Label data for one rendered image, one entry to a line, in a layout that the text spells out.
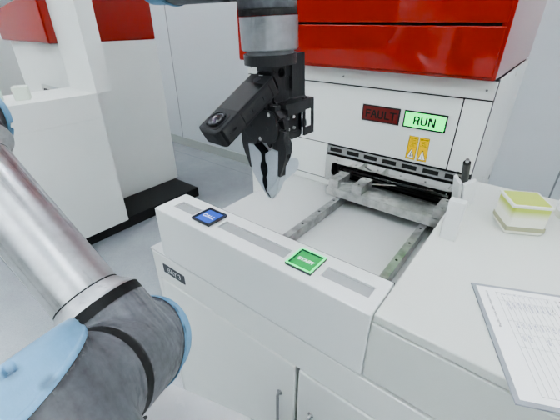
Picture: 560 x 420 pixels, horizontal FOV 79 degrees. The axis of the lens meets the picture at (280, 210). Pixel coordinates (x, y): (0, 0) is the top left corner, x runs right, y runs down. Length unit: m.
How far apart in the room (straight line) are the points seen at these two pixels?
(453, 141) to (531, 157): 1.56
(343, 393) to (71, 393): 0.50
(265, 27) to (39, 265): 0.39
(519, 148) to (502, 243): 1.81
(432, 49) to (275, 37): 0.59
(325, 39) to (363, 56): 0.13
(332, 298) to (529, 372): 0.26
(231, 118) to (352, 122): 0.75
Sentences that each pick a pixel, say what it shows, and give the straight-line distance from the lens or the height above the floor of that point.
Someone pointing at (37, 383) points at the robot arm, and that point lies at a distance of 0.34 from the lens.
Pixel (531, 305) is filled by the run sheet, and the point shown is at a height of 0.97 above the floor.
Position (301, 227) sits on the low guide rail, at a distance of 0.93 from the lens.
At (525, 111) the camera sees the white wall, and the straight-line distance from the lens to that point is 2.53.
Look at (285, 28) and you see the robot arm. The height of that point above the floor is 1.34.
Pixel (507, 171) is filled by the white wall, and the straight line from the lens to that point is 2.62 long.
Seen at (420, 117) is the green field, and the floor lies 1.11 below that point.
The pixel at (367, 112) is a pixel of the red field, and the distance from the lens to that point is 1.11.
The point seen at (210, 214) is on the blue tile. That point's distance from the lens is 0.78.
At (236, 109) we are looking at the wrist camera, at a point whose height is 1.25.
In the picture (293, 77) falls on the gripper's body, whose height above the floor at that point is 1.28.
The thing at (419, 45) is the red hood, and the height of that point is 1.29.
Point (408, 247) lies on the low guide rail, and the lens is 0.91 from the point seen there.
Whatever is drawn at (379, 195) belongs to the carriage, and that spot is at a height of 0.88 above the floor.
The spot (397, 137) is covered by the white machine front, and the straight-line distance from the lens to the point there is 1.09.
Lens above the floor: 1.35
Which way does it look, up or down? 29 degrees down
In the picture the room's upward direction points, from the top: straight up
